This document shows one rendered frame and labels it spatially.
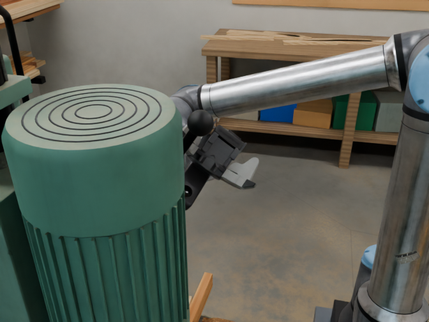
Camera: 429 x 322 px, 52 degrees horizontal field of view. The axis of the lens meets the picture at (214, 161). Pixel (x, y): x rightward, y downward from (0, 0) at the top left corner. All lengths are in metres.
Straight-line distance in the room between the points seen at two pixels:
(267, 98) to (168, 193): 0.60
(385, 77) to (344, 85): 0.08
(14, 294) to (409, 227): 0.68
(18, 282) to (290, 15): 3.33
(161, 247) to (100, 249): 0.07
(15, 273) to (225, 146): 0.41
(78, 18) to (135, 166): 3.85
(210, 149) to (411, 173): 0.37
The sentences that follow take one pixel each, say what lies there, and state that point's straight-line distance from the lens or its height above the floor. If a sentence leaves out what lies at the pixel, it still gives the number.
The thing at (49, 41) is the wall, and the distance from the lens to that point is 4.43.
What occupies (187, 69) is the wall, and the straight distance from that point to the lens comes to 3.96.
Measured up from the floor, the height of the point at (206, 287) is 0.94.
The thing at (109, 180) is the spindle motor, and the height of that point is 1.48.
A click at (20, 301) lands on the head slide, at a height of 1.28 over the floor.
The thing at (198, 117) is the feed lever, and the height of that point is 1.45.
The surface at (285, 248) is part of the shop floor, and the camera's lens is 2.60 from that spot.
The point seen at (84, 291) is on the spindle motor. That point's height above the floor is 1.35.
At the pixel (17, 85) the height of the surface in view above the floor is 1.52.
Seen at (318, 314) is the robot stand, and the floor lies 0.55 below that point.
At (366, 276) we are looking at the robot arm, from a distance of 1.22.
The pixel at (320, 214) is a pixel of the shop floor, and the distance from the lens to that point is 2.91.
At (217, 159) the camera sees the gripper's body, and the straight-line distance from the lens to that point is 0.78.
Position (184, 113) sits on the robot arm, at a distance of 1.00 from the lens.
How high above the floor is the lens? 1.68
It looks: 29 degrees down
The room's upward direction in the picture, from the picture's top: straight up
